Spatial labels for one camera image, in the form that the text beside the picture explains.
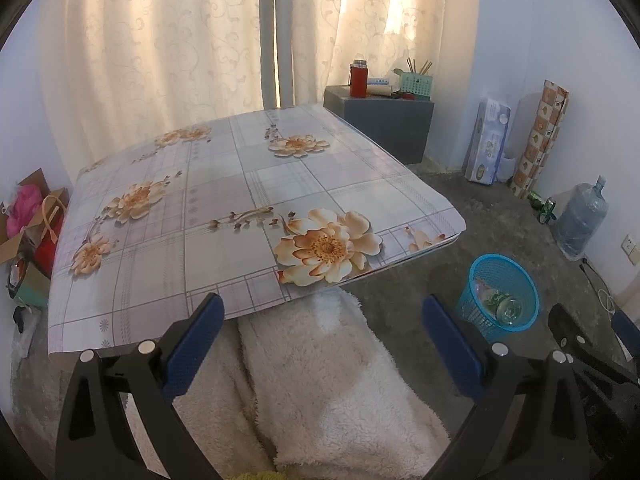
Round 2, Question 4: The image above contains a brown cardboard box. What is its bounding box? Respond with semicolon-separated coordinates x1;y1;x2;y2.
0;170;71;266

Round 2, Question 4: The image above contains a patterned wrapping paper roll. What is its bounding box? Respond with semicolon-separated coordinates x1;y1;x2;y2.
510;79;571;200

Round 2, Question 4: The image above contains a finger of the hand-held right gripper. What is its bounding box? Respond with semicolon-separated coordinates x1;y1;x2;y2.
611;309;640;361
547;302;640;411

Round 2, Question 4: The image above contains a large water jug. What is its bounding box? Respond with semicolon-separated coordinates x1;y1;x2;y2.
554;176;610;261

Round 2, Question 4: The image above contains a pink fluffy item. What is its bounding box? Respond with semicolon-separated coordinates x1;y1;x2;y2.
6;184;45;237

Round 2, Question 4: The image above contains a teal pen holder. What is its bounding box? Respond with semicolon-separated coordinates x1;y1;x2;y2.
400;72;433;101

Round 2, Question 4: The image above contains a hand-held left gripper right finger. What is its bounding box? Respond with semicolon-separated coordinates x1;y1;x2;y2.
421;294;593;480

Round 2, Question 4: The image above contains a white tissue pack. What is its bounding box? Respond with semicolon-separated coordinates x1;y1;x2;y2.
464;100;512;183

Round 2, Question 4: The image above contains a blue mesh waste basket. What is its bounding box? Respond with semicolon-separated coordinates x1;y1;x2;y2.
455;253;541;342

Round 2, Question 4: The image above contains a red thermos bottle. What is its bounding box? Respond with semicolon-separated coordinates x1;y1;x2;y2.
349;59;368;98

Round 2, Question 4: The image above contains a grey cabinet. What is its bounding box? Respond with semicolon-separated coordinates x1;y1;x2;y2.
322;85;435;165

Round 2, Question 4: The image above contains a floral tablecloth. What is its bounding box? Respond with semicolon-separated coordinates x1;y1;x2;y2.
47;102;466;358

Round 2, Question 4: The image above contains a green plastic bottle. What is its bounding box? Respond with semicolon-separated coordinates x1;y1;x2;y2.
475;280;525;326

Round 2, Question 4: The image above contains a wall outlet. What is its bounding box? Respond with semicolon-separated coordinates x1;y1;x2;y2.
621;232;640;267

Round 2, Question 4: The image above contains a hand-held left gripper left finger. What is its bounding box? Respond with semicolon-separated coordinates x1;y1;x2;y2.
55;292;226;480

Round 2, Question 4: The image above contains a teal box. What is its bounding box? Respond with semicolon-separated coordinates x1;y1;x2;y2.
12;265;51;311

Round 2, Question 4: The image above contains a paper bag with orange handles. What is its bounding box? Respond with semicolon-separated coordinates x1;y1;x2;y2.
30;194;68;281

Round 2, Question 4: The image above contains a cream patterned curtain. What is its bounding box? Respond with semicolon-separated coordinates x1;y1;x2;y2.
292;0;481;111
37;0;263;176

